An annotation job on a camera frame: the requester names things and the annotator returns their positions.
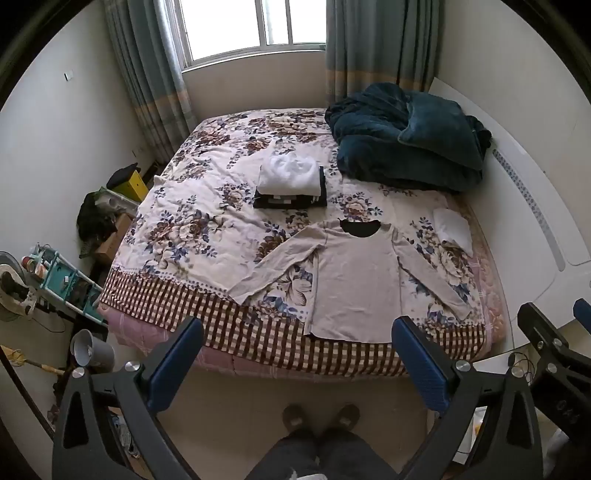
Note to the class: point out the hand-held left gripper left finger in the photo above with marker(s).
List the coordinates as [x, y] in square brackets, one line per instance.
[178, 357]

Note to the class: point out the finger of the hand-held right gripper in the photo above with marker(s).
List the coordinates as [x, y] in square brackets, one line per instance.
[584, 310]
[542, 330]

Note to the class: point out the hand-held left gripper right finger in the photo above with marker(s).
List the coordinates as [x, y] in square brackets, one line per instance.
[420, 364]

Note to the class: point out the beige long-sleeve shirt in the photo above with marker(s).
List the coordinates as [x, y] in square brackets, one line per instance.
[355, 281]

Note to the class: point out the grey bucket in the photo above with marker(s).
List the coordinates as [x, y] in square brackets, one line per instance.
[94, 353]

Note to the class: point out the brown slipper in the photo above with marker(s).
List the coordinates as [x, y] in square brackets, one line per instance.
[345, 415]
[298, 417]

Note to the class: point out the person's right leg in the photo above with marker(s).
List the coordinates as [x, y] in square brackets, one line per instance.
[351, 454]

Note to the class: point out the person's leg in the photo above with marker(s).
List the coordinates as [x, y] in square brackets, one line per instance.
[288, 454]
[351, 454]

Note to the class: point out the cardboard box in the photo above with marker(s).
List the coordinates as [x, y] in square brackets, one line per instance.
[111, 242]

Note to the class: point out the small white cloth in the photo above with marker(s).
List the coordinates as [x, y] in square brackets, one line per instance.
[452, 228]

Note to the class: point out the bed with floral sheet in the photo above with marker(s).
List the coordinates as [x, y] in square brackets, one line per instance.
[207, 221]

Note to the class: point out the teal storage rack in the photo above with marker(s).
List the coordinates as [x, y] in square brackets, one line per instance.
[62, 277]

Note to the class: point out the person's left leg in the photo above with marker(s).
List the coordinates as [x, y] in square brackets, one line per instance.
[288, 454]

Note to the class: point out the dark green bag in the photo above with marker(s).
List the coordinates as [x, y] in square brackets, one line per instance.
[94, 224]

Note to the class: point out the white headboard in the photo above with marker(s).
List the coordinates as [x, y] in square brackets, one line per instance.
[531, 152]

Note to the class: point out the yellow box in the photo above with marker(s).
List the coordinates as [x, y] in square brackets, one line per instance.
[135, 187]

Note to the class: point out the white floor fan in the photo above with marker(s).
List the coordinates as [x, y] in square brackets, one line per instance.
[14, 286]

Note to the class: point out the black cloth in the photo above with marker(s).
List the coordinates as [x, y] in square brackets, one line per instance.
[121, 174]

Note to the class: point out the black patterned folded garment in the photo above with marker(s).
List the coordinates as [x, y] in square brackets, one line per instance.
[291, 202]

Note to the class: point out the white folded garment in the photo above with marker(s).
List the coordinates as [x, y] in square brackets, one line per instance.
[288, 177]

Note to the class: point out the teal plush blanket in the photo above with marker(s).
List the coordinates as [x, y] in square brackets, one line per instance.
[392, 152]

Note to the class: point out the teal striped curtain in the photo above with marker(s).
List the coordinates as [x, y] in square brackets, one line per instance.
[147, 83]
[378, 41]

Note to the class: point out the window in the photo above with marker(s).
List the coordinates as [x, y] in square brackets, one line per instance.
[240, 27]

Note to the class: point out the wall socket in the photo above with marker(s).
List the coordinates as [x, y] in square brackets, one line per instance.
[139, 151]

